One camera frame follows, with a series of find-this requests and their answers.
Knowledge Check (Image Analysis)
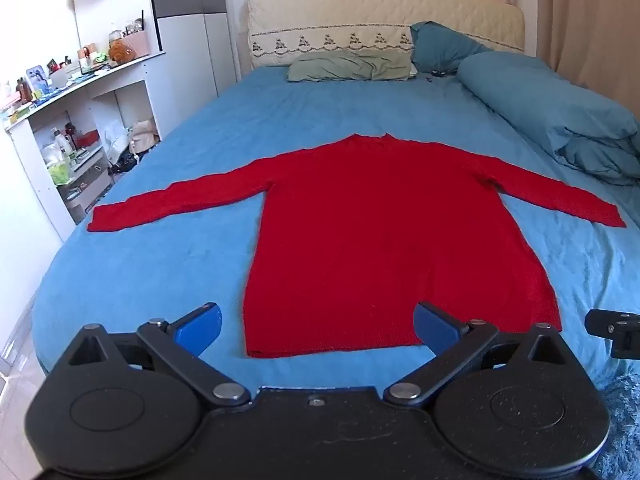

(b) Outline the green pillow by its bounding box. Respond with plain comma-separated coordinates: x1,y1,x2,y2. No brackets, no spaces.
288,49,418,82

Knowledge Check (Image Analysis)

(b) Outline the blue bed sheet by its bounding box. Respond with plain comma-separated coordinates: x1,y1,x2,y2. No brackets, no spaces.
34,68,639,390

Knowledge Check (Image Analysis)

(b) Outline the pink ribbed container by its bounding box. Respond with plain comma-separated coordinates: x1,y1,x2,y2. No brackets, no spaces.
122,30,151,58

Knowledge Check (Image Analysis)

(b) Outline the white shelf desk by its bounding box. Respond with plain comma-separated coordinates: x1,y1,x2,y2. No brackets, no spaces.
3,53,177,240

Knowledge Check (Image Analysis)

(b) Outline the dark teal pillow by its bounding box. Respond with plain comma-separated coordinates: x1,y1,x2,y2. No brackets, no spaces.
410,22,489,75

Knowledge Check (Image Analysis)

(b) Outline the white grey wardrobe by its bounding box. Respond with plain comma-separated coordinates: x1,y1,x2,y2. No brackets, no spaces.
152,0,238,136

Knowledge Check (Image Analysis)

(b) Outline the cream quilted headboard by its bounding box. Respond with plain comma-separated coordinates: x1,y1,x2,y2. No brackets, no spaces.
247,0,525,68

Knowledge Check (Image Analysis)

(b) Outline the rolled blue duvet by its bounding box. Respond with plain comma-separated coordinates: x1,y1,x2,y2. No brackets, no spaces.
457,51,639,185

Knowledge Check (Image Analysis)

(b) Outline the orange plush on desk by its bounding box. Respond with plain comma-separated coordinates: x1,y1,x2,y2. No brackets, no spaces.
108,39,136,65

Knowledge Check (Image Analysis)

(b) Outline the white lotion bottle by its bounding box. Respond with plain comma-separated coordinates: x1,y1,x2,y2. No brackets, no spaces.
53,128,75,162

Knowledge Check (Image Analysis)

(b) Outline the red box on shelf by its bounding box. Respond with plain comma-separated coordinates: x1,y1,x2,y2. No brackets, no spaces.
73,130,100,148

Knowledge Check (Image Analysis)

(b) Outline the beige curtain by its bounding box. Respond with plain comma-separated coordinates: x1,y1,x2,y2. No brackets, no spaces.
537,0,640,114

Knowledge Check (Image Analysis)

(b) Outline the beige bag under desk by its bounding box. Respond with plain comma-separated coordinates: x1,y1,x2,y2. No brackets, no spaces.
129,118,160,155

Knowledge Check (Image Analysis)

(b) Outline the blue fluffy rug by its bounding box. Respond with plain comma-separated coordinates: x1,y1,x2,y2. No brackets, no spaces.
594,373,640,480

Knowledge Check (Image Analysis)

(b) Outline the red knit sweater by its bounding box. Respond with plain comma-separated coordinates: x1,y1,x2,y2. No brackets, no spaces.
88,134,623,359

